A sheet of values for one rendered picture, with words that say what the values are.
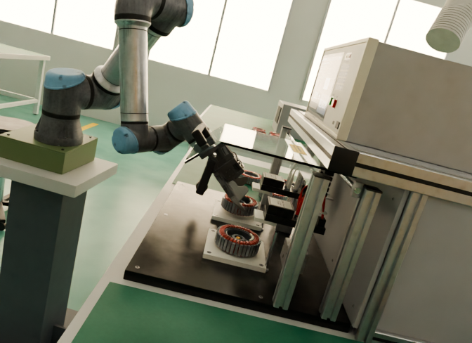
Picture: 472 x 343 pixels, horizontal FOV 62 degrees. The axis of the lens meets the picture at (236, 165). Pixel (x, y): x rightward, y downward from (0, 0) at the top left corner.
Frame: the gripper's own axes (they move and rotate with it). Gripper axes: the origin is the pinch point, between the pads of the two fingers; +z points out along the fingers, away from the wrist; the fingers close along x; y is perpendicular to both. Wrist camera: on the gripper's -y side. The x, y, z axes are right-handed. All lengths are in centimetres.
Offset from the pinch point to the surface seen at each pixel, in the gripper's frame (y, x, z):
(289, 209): 13.9, -27.3, -0.2
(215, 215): -6.8, -6.8, -3.7
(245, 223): -1.2, -7.5, 3.2
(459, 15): 119, 83, 8
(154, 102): -107, 448, -69
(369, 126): 38, -35, -8
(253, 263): 0.0, -30.6, 4.6
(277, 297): 3.6, -44.6, 7.3
